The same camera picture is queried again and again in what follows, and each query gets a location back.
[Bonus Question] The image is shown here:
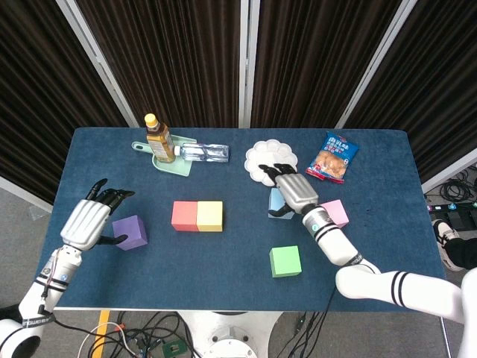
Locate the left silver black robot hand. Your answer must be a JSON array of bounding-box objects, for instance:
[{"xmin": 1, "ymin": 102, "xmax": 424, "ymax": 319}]
[{"xmin": 59, "ymin": 178, "xmax": 136, "ymax": 251}]

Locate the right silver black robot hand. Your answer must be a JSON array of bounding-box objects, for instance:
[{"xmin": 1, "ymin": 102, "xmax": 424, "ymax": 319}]
[{"xmin": 259, "ymin": 162, "xmax": 320, "ymax": 219}]

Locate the light blue foam cube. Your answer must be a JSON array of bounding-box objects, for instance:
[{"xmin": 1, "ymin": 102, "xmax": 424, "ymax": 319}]
[{"xmin": 267, "ymin": 187, "xmax": 294, "ymax": 220}]

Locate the pink foam cube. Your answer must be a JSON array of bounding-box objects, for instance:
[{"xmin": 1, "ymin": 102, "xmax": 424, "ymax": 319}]
[{"xmin": 319, "ymin": 199, "xmax": 350, "ymax": 229}]

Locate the purple foam cube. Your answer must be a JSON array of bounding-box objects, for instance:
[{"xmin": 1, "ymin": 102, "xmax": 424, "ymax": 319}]
[{"xmin": 112, "ymin": 215, "xmax": 148, "ymax": 251}]

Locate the yellow foam cube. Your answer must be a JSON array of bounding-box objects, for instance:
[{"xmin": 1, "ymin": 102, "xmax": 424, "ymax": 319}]
[{"xmin": 196, "ymin": 201, "xmax": 224, "ymax": 233}]

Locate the red foam cube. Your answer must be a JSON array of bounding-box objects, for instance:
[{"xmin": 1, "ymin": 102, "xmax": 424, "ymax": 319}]
[{"xmin": 171, "ymin": 201, "xmax": 198, "ymax": 233}]

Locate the blue red snack bag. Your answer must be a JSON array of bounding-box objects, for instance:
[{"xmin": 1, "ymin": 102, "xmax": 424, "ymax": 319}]
[{"xmin": 305, "ymin": 131, "xmax": 360, "ymax": 185}]

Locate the white flower-shaped paint palette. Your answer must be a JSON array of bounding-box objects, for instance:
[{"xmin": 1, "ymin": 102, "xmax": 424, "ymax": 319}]
[{"xmin": 244, "ymin": 139, "xmax": 299, "ymax": 187}]

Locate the green foam cube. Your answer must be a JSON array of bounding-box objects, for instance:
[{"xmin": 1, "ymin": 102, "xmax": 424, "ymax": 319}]
[{"xmin": 269, "ymin": 245, "xmax": 303, "ymax": 279}]

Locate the clear plastic water bottle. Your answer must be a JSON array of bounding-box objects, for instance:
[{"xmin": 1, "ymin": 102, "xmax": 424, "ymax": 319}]
[{"xmin": 173, "ymin": 142, "xmax": 230, "ymax": 163}]

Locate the mint green cutting board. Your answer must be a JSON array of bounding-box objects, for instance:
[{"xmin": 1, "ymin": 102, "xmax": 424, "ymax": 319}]
[{"xmin": 130, "ymin": 136, "xmax": 198, "ymax": 178}]

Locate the blue fabric table cover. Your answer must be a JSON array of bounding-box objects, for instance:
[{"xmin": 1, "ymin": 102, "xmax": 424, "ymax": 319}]
[{"xmin": 53, "ymin": 127, "xmax": 447, "ymax": 313}]

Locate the tea bottle with yellow cap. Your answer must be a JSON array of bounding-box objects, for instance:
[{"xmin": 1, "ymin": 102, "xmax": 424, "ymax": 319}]
[{"xmin": 144, "ymin": 113, "xmax": 177, "ymax": 164}]

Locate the yellow floor tape strip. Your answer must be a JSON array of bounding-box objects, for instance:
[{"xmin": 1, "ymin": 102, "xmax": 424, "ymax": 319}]
[{"xmin": 92, "ymin": 310, "xmax": 112, "ymax": 358}]

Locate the dark folding screen panel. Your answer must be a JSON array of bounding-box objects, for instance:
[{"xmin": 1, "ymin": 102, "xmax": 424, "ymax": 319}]
[
  {"xmin": 248, "ymin": 0, "xmax": 405, "ymax": 130},
  {"xmin": 335, "ymin": 0, "xmax": 477, "ymax": 195},
  {"xmin": 76, "ymin": 0, "xmax": 250, "ymax": 128},
  {"xmin": 0, "ymin": 0, "xmax": 139, "ymax": 214}
]

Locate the green circuit board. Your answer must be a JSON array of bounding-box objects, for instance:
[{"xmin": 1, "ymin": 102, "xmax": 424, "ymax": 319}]
[{"xmin": 162, "ymin": 339, "xmax": 187, "ymax": 357}]

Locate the white sneaker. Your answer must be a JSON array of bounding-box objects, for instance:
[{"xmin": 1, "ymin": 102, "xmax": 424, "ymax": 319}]
[{"xmin": 432, "ymin": 219, "xmax": 463, "ymax": 271}]

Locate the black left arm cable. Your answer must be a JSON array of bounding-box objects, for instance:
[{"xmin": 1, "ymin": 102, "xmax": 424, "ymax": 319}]
[{"xmin": 37, "ymin": 249, "xmax": 86, "ymax": 336}]

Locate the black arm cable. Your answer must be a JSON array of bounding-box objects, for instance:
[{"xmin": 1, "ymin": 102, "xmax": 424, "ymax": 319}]
[
  {"xmin": 37, "ymin": 249, "xmax": 86, "ymax": 336},
  {"xmin": 282, "ymin": 287, "xmax": 336, "ymax": 358}
]

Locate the white floor cable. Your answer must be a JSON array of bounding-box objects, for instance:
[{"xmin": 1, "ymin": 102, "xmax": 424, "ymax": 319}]
[{"xmin": 78, "ymin": 322, "xmax": 137, "ymax": 358}]

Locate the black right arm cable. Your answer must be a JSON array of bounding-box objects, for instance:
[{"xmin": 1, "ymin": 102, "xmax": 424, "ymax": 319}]
[{"xmin": 282, "ymin": 287, "xmax": 336, "ymax": 358}]

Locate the black floor cable tangle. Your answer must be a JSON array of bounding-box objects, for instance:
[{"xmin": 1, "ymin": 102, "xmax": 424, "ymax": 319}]
[{"xmin": 55, "ymin": 311, "xmax": 195, "ymax": 358}]

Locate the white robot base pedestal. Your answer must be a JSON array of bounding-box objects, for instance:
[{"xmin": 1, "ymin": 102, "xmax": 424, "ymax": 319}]
[{"xmin": 177, "ymin": 311, "xmax": 284, "ymax": 358}]

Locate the black cable pile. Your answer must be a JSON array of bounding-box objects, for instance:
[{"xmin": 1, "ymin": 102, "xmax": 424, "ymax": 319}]
[{"xmin": 439, "ymin": 167, "xmax": 477, "ymax": 204}]

